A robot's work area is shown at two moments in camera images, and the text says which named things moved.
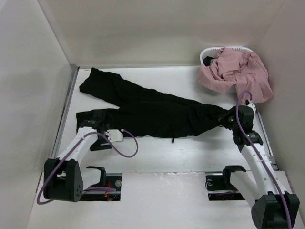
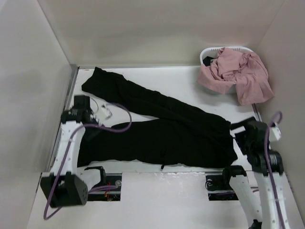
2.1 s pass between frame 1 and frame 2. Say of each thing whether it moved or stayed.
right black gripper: moved
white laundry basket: stayed
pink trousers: stayed
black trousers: moved
